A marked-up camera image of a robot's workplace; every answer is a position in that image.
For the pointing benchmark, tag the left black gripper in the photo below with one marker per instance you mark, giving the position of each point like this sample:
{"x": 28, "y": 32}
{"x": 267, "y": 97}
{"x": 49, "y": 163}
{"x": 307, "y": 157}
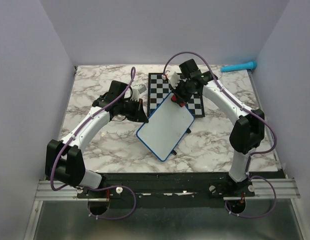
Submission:
{"x": 139, "y": 115}

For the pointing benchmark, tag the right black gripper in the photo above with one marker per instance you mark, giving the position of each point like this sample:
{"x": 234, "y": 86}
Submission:
{"x": 179, "y": 98}

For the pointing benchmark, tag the black white chessboard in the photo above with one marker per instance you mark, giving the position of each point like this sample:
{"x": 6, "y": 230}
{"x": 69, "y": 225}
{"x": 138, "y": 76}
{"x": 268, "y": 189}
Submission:
{"x": 158, "y": 89}

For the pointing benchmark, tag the blue framed whiteboard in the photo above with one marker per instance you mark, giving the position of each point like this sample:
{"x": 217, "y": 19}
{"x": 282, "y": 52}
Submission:
{"x": 165, "y": 128}

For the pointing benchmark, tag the red bow-shaped eraser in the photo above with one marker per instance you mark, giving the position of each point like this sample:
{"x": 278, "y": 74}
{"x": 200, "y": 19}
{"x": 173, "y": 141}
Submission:
{"x": 179, "y": 101}

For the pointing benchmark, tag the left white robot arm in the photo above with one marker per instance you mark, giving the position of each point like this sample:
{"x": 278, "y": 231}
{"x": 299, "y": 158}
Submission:
{"x": 64, "y": 158}

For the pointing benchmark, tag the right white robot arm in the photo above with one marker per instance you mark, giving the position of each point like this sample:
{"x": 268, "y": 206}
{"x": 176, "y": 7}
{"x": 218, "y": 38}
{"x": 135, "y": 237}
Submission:
{"x": 248, "y": 124}

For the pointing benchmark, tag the blue marker pen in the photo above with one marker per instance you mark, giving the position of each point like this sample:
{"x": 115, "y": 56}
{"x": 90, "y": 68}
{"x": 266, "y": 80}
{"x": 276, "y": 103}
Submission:
{"x": 238, "y": 67}

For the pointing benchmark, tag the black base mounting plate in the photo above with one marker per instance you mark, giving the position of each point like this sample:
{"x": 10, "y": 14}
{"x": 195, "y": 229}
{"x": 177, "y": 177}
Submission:
{"x": 167, "y": 190}

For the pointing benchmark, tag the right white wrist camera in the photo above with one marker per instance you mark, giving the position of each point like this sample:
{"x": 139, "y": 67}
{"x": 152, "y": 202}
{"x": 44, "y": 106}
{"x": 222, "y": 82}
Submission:
{"x": 172, "y": 78}

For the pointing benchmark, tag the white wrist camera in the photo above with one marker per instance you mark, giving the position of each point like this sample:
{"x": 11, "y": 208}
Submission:
{"x": 172, "y": 78}
{"x": 136, "y": 91}

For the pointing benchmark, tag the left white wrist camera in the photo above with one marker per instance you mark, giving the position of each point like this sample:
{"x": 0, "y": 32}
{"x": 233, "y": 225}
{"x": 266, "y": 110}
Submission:
{"x": 136, "y": 91}

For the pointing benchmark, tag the aluminium extrusion rail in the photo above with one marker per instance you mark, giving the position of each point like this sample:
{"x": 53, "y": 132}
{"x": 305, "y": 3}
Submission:
{"x": 284, "y": 188}

